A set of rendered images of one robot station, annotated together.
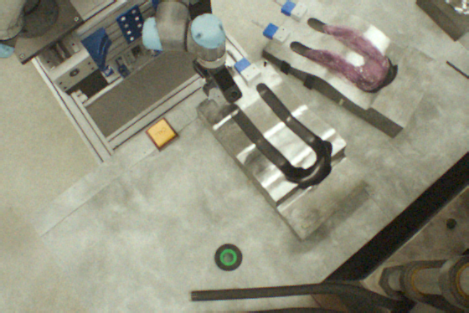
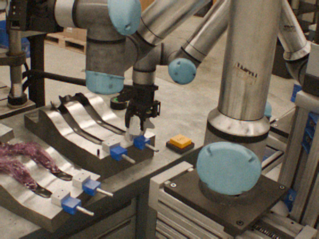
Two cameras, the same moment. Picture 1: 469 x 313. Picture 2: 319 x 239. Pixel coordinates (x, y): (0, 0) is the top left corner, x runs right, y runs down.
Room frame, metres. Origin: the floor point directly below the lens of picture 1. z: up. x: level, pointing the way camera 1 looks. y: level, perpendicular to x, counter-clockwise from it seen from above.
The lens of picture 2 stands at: (1.75, -0.25, 1.58)
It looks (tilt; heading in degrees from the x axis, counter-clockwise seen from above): 25 degrees down; 164
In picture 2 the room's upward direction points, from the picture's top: 5 degrees clockwise
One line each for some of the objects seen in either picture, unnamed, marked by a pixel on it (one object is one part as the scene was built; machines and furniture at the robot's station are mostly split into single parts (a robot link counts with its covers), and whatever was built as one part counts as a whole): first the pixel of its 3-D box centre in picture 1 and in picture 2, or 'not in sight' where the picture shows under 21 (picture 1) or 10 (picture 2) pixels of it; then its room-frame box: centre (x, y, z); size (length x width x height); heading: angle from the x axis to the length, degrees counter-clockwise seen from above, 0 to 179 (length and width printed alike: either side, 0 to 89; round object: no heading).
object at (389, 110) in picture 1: (350, 59); (16, 169); (0.64, -0.39, 0.86); 0.50 x 0.26 x 0.11; 51
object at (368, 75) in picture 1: (351, 53); (17, 157); (0.63, -0.38, 0.90); 0.26 x 0.18 x 0.08; 51
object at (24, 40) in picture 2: not in sight; (8, 32); (-3.42, -0.88, 0.32); 0.60 x 0.41 x 0.22; 42
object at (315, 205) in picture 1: (282, 145); (84, 125); (0.37, -0.14, 0.87); 0.50 x 0.26 x 0.14; 33
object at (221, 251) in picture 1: (228, 257); (118, 103); (0.06, 0.05, 0.82); 0.08 x 0.08 x 0.04
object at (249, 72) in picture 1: (240, 64); (120, 154); (0.63, -0.04, 0.89); 0.13 x 0.05 x 0.05; 33
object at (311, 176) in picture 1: (282, 134); (84, 116); (0.39, -0.14, 0.92); 0.35 x 0.16 x 0.09; 33
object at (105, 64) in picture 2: not in sight; (109, 60); (1.01, -0.14, 1.34); 0.11 x 0.08 x 0.11; 148
